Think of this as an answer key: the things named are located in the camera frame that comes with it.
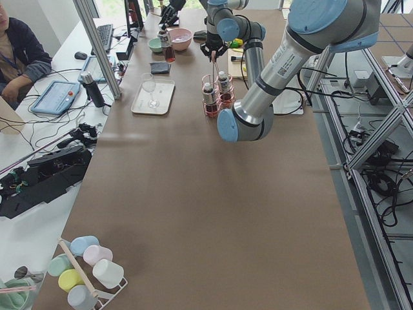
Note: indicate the grey cup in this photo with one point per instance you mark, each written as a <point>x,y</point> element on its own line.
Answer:
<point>80,298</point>

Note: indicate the copper wire bottle basket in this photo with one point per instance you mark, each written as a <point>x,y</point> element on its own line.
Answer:
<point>222,101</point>

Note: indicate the tea bottle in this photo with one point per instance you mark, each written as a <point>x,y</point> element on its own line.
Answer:
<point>209,98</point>
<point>166,44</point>
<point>224,82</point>

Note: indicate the green bowl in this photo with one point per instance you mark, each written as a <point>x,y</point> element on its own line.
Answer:
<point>155,45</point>

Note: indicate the white cup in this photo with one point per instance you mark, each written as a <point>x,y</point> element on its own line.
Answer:
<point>108,273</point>

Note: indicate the pink bowl with ice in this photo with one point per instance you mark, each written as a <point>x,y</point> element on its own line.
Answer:
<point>181,38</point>

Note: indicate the pink cup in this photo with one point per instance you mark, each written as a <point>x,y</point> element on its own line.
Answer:
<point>95,253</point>

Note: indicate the white cup rack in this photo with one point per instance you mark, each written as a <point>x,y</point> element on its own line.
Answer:
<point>104,296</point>

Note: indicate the blue teach pendant near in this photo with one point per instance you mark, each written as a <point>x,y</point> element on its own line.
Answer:
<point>56,99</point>

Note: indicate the wooden cutting board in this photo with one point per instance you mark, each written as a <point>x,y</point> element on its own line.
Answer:
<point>237,70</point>

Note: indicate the black keyboard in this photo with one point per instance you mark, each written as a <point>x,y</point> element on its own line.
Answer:
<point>105,33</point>

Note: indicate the light blue cup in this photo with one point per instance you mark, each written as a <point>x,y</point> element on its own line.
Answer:
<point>79,244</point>

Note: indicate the grey folded cloth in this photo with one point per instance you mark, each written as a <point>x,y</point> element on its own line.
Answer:
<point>160,68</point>

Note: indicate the seated person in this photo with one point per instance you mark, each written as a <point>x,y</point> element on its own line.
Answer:
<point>23,59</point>

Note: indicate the wine glass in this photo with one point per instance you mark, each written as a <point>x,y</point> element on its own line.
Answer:
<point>149,85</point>

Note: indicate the aluminium frame post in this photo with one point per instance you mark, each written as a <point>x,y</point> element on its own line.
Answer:
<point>87,20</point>

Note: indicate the tea bottle front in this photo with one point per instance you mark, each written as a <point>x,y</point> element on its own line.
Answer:
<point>209,98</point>

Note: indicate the black computer mouse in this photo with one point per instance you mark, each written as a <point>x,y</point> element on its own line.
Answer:
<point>80,55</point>

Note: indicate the yellow cup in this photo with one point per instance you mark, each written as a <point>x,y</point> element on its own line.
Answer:
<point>68,279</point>

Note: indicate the black device on side table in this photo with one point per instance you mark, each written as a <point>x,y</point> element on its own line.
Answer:
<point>45,179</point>

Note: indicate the black thermos bottle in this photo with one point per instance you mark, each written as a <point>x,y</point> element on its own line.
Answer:
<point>92,90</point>

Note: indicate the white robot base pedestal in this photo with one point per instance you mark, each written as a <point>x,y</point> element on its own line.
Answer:
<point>288,102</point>

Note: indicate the cream rabbit tray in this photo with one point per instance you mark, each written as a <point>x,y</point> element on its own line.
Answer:
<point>163,93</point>

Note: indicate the steel scoop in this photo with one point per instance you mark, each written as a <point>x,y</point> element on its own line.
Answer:
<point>200,35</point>

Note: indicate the green cup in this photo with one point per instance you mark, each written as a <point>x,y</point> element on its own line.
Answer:
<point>59,264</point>

